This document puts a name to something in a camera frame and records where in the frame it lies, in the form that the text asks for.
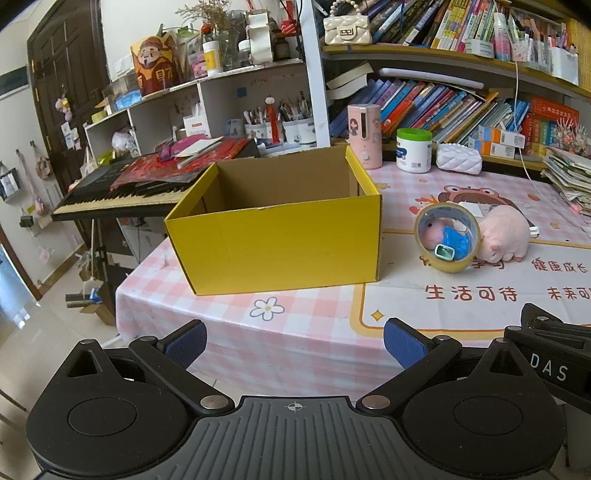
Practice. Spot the white quilted purse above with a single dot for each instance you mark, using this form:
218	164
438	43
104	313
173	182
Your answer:
459	158

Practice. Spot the pink pig plush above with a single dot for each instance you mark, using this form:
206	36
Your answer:
503	230

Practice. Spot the white pen holder cup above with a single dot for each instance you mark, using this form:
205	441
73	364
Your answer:
255	131
298	131

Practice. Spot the clear tape roll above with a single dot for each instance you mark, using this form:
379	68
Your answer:
457	267

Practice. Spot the blue orange medicine boxes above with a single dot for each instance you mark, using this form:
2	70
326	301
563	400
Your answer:
498	141

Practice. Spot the dark wooden door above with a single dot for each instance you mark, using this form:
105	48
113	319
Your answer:
64	69

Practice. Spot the blue plastic wrapper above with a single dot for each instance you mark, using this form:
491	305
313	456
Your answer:
458	240

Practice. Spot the white bottle yellow label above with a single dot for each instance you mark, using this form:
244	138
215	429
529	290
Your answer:
212	57

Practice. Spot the thick cream-paged book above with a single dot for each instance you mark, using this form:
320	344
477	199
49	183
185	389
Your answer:
346	82

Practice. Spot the yellow cardboard box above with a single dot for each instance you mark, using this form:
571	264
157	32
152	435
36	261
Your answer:
277	249

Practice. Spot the white desk organiser with pens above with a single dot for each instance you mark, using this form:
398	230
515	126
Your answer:
531	48

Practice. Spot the pink checkered table mat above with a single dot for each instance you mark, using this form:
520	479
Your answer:
300	323

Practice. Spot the white red carton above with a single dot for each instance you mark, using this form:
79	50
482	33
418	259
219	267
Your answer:
196	125

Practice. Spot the white shelf unit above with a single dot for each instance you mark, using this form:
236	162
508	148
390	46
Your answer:
221	99

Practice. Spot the white plastic bag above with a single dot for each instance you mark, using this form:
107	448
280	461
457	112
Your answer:
122	141

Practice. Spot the keyboard stand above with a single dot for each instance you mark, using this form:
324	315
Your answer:
98	249

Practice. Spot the stack of papers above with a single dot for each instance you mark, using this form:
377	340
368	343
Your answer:
570	177

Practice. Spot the red dictionaries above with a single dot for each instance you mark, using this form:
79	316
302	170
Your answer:
551	125

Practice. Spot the white vertical board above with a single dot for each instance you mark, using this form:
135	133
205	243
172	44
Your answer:
316	69

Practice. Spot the white jar green lid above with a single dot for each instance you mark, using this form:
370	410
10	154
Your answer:
414	152

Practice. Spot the mint green toy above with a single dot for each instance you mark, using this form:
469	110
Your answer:
444	253

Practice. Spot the black electronic keyboard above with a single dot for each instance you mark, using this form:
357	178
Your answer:
115	196

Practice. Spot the white booklet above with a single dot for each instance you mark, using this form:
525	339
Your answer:
198	147

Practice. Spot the blue white packet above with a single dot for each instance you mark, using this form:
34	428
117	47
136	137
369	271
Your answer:
234	128

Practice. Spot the fortune god cartoon box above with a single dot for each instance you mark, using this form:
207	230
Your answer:
154	64

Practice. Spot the row of colourful books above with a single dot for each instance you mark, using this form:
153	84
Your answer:
429	108
438	21

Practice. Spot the white plastic holder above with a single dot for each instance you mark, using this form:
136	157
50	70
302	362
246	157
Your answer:
260	39

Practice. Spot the green wall board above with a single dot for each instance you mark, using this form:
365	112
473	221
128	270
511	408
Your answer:
11	82

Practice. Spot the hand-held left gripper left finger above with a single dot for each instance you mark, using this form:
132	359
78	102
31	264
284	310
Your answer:
187	346

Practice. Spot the hanging pink bag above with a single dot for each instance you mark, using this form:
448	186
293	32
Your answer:
42	167

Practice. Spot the small pink plush toy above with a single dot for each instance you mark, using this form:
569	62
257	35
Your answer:
433	232

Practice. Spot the white rolled paper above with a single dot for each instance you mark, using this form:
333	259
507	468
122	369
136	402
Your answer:
429	76

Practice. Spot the pink humidifier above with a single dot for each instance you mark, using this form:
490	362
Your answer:
364	136

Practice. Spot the wooden bookshelf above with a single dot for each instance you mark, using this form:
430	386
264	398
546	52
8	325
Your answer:
415	53

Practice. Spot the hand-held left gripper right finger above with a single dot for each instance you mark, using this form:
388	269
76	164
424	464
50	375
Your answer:
404	344

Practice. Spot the red paper packets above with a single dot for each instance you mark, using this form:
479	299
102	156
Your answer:
175	166

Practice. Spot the small floor cardboard box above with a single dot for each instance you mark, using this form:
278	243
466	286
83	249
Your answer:
92	302

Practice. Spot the hanging tote bag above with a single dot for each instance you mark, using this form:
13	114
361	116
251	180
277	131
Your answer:
9	182

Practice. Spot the red tassel ornament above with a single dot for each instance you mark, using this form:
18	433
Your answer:
273	121

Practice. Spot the dried flowers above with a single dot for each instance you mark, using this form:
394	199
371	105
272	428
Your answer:
210	11

